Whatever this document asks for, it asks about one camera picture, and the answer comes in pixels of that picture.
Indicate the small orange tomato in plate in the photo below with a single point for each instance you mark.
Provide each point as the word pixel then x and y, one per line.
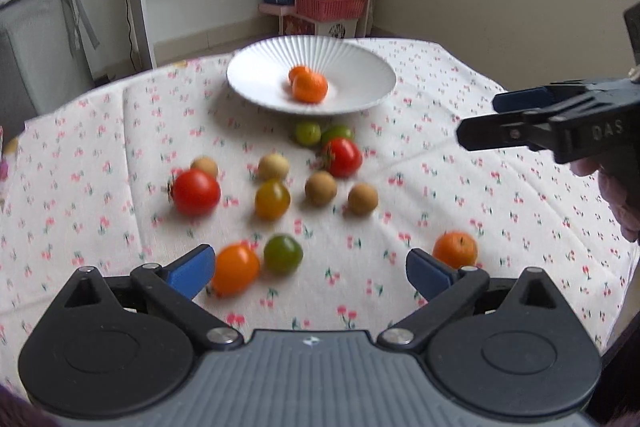
pixel 296 71

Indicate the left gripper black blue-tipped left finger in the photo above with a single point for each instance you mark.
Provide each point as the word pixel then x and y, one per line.
pixel 169 291

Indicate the dark green tomato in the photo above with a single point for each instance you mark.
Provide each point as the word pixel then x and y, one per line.
pixel 282 254

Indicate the pale yellow longan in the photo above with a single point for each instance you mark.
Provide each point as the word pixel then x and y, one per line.
pixel 273 166

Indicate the large orange mandarin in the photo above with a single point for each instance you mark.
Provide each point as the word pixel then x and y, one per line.
pixel 309 87

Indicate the yellow-brown tomato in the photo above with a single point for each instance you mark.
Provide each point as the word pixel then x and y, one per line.
pixel 272 200

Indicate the orange mandarin with stem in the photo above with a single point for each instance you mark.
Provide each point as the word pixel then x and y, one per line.
pixel 456 249

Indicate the red plastic basket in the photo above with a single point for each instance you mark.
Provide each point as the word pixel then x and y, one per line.
pixel 330 10

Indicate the grey sofa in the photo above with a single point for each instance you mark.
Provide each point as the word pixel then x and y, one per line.
pixel 43 61

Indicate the tan longan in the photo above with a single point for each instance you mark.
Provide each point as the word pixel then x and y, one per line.
pixel 205 164

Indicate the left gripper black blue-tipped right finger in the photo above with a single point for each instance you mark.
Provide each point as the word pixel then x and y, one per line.
pixel 450 294

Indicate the white ribbed plate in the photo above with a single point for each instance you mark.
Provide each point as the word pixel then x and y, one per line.
pixel 358 79

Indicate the person's right hand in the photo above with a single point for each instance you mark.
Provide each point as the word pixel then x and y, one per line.
pixel 615 194

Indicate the big red tomato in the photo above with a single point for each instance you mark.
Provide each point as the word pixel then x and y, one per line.
pixel 194 193

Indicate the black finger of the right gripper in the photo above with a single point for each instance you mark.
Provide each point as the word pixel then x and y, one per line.
pixel 529 128

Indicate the brown longan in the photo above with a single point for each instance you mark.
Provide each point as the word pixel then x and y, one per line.
pixel 362 199
pixel 320 188

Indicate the orange cherry tomato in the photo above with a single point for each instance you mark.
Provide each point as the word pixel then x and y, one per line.
pixel 236 268

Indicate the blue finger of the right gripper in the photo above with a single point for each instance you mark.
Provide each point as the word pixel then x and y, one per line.
pixel 517 101

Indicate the red tomato with stem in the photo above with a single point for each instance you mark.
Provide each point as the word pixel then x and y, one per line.
pixel 341 157

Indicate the light green tomato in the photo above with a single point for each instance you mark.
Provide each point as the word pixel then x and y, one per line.
pixel 307 133

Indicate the cherry print tablecloth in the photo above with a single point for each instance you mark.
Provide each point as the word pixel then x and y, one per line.
pixel 88 186

